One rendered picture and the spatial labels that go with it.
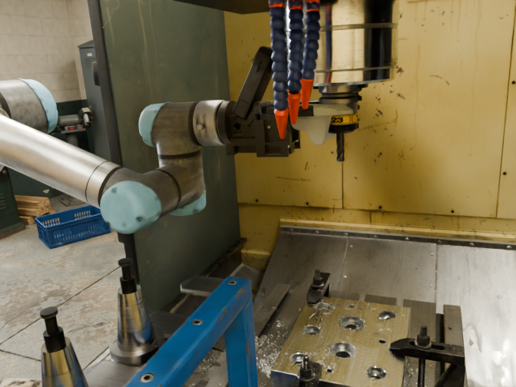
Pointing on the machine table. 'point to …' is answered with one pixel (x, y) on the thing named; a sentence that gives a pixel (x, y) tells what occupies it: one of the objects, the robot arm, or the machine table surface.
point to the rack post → (242, 349)
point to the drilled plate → (401, 320)
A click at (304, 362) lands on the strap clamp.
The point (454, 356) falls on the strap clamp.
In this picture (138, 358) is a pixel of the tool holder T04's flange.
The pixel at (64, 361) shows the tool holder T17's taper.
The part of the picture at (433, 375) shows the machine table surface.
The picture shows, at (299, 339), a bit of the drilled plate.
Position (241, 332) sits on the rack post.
